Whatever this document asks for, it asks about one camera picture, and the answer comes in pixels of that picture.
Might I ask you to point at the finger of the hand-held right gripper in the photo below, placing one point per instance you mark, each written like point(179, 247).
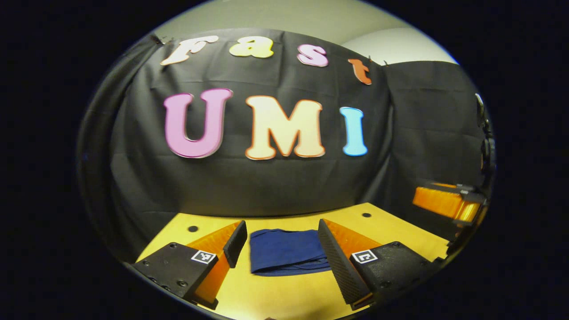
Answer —
point(438, 202)
point(449, 186)

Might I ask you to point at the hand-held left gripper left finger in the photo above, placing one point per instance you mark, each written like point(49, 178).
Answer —
point(235, 244)

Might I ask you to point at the blue jeans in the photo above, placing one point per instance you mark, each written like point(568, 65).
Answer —
point(284, 251)

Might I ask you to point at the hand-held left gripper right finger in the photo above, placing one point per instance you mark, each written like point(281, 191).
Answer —
point(340, 264)

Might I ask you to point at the black backdrop cloth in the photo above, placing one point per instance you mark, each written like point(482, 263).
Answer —
point(266, 186)

